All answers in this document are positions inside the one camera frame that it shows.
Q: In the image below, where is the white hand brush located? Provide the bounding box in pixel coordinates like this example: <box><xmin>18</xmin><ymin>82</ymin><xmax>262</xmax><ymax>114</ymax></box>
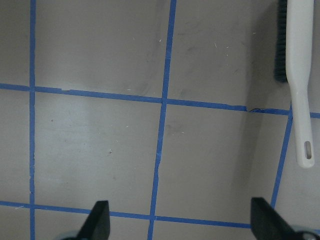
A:
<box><xmin>274</xmin><ymin>0</ymin><xmax>315</xmax><ymax>169</ymax></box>

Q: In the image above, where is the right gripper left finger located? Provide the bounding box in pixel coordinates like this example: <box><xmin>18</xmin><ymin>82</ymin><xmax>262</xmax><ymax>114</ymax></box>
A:
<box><xmin>75</xmin><ymin>200</ymin><xmax>111</xmax><ymax>240</ymax></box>

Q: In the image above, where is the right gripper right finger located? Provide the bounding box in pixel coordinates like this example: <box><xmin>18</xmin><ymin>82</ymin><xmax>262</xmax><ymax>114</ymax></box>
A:
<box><xmin>250</xmin><ymin>197</ymin><xmax>300</xmax><ymax>240</ymax></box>

